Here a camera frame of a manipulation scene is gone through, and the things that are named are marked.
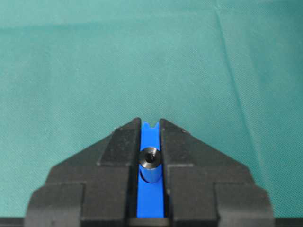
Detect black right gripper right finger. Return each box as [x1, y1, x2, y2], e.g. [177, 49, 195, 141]
[160, 119, 275, 227]

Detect blue plastic gear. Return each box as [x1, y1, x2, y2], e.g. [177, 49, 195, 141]
[136, 122, 164, 218]

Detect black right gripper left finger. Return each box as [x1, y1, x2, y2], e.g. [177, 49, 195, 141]
[24, 118, 141, 227]

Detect green cloth mat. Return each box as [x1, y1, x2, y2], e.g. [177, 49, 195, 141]
[0, 0, 303, 217]

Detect silver metal shaft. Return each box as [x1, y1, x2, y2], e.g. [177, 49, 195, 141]
[139, 147, 162, 183]

